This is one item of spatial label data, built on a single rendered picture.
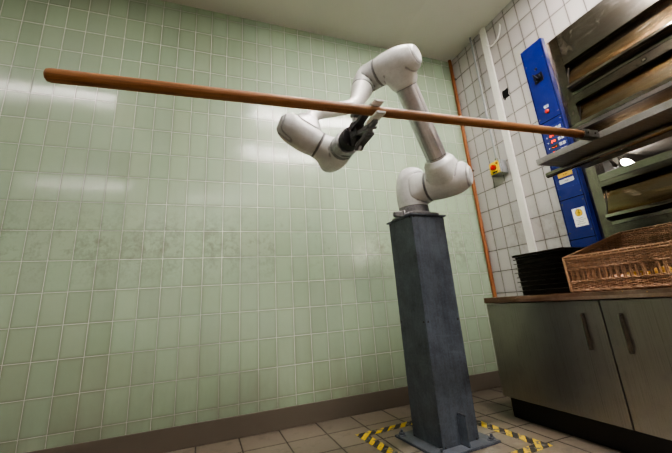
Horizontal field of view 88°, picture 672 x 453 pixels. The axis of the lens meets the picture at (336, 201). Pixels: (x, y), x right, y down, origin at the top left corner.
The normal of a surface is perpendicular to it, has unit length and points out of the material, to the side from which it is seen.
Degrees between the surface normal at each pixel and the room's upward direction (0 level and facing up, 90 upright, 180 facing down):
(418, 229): 90
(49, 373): 90
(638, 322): 90
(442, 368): 90
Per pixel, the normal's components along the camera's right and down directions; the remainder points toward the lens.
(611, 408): -0.94, -0.04
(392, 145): 0.35, -0.29
